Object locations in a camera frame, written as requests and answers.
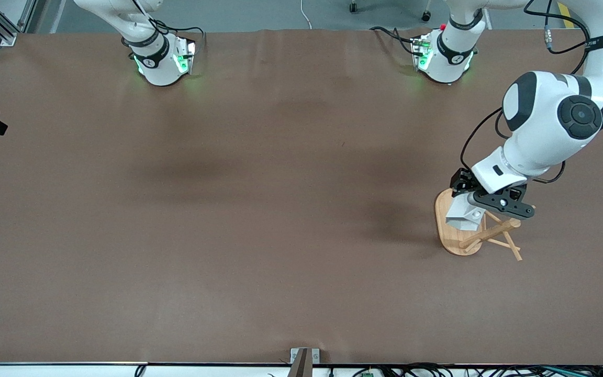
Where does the white faceted cup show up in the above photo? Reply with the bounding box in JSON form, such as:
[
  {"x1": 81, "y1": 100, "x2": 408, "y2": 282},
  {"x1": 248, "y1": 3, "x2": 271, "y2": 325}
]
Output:
[{"x1": 445, "y1": 196, "x2": 486, "y2": 232}]

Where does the wooden cup rack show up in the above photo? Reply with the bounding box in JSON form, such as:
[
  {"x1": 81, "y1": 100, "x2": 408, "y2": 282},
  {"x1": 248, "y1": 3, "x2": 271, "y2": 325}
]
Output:
[{"x1": 434, "y1": 188, "x2": 523, "y2": 262}]

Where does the brown table cover sheet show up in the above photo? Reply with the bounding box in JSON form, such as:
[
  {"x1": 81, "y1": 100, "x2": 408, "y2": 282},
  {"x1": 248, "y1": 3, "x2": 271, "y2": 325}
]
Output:
[{"x1": 0, "y1": 29, "x2": 603, "y2": 365}]

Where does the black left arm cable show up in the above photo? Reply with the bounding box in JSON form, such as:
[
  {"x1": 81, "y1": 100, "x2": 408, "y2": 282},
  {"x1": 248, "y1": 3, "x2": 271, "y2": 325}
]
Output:
[{"x1": 460, "y1": 0, "x2": 593, "y2": 185}]

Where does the black left base cable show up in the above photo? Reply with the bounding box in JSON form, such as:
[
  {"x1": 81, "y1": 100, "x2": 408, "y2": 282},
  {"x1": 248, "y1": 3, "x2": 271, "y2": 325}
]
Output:
[{"x1": 369, "y1": 26, "x2": 420, "y2": 56}]

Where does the black base cable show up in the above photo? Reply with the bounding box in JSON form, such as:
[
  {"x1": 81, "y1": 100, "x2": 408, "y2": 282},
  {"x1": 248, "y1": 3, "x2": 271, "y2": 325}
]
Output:
[
  {"x1": 163, "y1": 25, "x2": 206, "y2": 59},
  {"x1": 369, "y1": 26, "x2": 420, "y2": 56}
]

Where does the black cable bundle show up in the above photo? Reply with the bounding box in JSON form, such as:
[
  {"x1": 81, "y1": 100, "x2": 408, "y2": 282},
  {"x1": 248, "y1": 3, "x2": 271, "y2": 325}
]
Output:
[{"x1": 328, "y1": 362, "x2": 603, "y2": 377}]

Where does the black right base cable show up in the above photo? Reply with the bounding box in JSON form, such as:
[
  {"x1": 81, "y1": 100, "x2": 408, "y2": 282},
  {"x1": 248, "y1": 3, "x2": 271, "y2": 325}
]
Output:
[{"x1": 163, "y1": 25, "x2": 206, "y2": 59}]

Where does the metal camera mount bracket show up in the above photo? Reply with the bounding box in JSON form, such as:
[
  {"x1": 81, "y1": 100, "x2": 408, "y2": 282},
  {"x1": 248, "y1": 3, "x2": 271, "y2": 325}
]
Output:
[{"x1": 290, "y1": 348, "x2": 321, "y2": 377}]

